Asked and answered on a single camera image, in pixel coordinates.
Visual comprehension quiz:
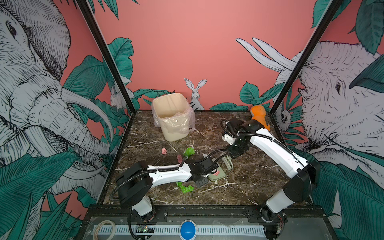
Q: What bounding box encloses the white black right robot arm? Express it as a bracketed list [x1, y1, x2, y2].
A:
[220, 118, 321, 223]

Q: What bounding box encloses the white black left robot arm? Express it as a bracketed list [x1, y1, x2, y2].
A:
[109, 156, 219, 223]

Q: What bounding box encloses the left black frame post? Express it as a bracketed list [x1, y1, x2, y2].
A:
[76, 0, 136, 114]

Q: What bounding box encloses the pale green hand brush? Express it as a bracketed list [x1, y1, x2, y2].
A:
[223, 156, 234, 170]

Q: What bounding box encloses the black front mounting rail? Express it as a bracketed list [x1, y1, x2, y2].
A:
[84, 205, 326, 224]

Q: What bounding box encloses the black frame post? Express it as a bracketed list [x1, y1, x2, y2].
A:
[270, 0, 343, 115]
[76, 0, 136, 114]

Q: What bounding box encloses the pink paper scrap centre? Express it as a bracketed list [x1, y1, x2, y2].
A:
[177, 155, 183, 164]

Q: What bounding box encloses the orange carrot plush toy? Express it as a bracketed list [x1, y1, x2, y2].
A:
[250, 105, 271, 132]

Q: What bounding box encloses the right black frame post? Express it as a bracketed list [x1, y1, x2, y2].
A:
[270, 0, 343, 115]

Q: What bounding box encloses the green paper scrap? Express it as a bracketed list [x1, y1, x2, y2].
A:
[176, 182, 195, 194]
[184, 147, 196, 158]

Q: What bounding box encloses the pale green dustpan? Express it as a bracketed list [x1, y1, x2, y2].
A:
[208, 166, 227, 182]

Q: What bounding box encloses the coiled clear cable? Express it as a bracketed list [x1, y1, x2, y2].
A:
[92, 219, 117, 240]

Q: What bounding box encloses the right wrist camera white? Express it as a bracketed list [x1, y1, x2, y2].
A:
[222, 134, 236, 146]

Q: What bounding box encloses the white slotted cable duct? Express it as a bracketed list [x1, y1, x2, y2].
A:
[98, 225, 265, 237]

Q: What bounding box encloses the cream plastic trash bin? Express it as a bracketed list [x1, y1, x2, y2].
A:
[151, 93, 196, 142]

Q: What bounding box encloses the green paper scrap front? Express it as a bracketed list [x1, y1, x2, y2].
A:
[176, 182, 195, 194]

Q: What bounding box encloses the blue round button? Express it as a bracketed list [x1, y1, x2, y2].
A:
[179, 220, 197, 240]

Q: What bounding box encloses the green paper scrap centre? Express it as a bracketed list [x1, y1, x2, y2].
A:
[184, 147, 196, 158]

